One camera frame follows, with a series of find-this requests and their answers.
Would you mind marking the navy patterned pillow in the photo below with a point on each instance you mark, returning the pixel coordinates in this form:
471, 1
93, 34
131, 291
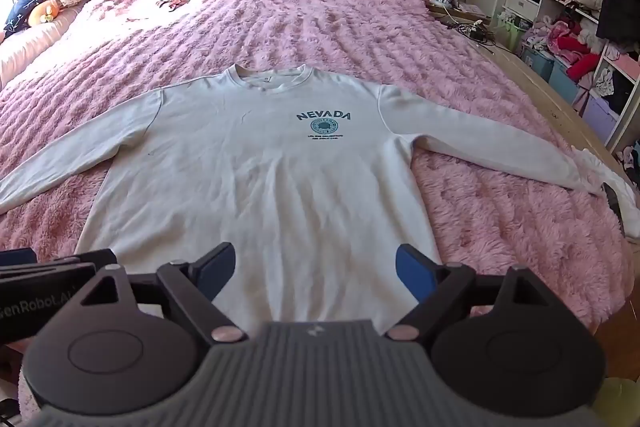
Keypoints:
22, 9

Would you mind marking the pink fluffy blanket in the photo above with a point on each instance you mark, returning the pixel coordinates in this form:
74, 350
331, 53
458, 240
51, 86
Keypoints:
350, 32

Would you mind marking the red clothing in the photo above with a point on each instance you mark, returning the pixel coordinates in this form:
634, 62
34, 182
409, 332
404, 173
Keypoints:
580, 57

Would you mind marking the wooden bed frame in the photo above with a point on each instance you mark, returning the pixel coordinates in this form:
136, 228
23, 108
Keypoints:
555, 117

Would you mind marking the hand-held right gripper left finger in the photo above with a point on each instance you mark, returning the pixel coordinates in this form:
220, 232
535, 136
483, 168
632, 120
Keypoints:
220, 264

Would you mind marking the small brown hair accessory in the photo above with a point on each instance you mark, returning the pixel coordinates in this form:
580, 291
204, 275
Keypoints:
172, 2

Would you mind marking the blue storage box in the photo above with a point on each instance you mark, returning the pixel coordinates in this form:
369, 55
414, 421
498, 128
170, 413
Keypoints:
537, 64

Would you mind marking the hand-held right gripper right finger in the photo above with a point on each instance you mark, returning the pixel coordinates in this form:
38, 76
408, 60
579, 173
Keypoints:
412, 272

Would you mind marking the purple storage box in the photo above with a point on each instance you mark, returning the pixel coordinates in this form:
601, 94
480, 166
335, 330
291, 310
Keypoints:
600, 119

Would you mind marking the white printed sweatshirt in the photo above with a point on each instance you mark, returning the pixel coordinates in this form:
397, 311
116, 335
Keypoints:
250, 182

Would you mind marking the orange plush toy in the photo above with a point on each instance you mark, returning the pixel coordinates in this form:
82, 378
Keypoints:
44, 13

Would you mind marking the white garment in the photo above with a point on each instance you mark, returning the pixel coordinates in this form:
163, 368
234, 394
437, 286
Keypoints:
622, 192

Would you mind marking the pink bolster pillow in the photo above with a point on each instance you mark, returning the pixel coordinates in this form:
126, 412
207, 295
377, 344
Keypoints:
30, 52

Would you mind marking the green plastic bin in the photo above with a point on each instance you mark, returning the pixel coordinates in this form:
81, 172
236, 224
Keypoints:
515, 34

